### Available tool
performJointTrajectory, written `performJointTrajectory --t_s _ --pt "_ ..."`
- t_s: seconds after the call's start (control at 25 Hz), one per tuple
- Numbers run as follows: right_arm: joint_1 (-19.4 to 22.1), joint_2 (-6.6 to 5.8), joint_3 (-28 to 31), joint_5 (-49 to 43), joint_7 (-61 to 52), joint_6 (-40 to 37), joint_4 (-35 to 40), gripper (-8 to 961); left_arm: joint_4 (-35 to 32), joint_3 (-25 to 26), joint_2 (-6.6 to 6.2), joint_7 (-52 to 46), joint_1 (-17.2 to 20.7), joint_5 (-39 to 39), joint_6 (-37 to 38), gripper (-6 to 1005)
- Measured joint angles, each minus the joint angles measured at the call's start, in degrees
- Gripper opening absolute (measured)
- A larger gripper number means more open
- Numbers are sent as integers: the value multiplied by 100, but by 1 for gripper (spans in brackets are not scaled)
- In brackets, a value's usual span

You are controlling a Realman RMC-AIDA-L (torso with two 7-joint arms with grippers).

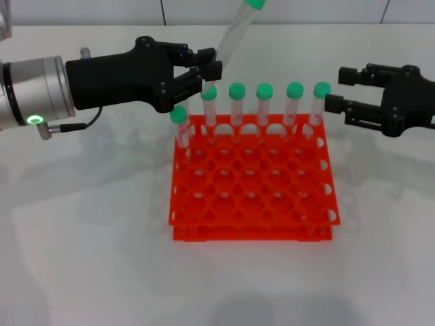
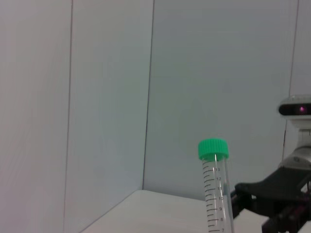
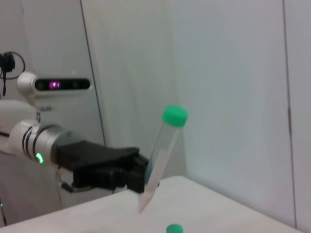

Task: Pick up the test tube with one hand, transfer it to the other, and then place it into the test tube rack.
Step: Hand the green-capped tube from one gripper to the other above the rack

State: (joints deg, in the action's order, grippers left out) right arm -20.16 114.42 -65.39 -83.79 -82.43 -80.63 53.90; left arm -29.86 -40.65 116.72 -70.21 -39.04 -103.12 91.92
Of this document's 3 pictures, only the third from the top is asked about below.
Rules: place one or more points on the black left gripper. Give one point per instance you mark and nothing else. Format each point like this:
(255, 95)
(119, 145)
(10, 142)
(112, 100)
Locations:
(97, 165)

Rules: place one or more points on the green capped clear test tube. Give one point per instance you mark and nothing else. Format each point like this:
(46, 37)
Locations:
(174, 229)
(175, 116)

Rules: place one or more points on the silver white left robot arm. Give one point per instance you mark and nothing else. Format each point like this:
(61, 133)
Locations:
(22, 138)

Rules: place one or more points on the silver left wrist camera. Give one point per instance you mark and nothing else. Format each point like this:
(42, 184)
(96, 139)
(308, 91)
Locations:
(25, 83)

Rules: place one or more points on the black head camera rig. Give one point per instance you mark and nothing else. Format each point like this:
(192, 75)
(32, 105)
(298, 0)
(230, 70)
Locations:
(6, 64)

